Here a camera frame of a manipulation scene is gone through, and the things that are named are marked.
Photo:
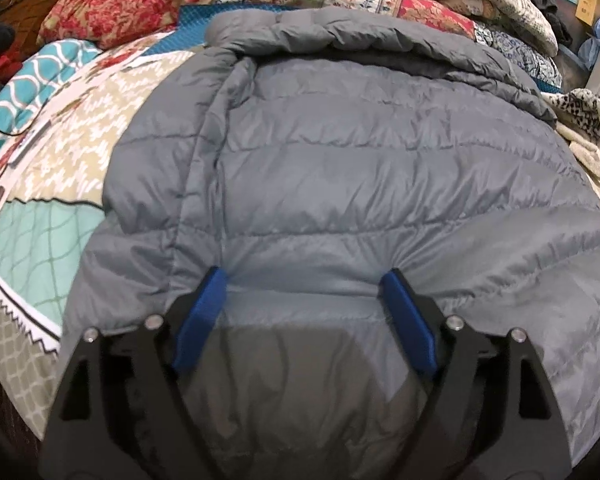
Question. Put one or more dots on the cream spotted fleece blanket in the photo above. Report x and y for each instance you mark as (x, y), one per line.
(592, 130)

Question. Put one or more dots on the patchwork patterned bedspread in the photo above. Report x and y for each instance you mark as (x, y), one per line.
(55, 170)

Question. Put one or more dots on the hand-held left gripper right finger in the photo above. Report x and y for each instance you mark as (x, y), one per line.
(409, 312)

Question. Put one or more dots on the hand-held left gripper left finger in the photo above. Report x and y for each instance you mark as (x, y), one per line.
(200, 312)

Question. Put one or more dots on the yellow cardboard box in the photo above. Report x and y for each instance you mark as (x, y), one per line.
(587, 2)

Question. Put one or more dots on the grey puffer jacket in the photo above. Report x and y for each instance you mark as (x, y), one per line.
(340, 170)

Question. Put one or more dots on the teal white patterned pillow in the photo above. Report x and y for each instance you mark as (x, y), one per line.
(30, 90)

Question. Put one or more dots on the blue dotted mat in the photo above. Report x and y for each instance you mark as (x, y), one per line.
(195, 25)

